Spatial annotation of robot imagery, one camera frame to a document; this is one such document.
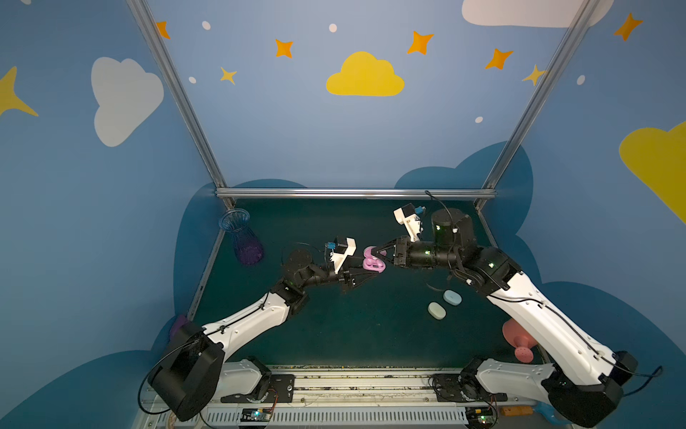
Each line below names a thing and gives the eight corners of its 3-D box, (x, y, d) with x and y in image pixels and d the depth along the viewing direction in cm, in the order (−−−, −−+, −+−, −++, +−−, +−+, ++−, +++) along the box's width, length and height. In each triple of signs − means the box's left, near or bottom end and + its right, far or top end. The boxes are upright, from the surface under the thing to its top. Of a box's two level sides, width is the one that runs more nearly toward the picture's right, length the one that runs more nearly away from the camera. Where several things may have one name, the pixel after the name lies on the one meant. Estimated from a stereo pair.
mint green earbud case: (424, 310, 92) (426, 308, 90) (430, 302, 94) (431, 299, 92) (441, 322, 89) (443, 319, 88) (446, 313, 91) (448, 311, 90)
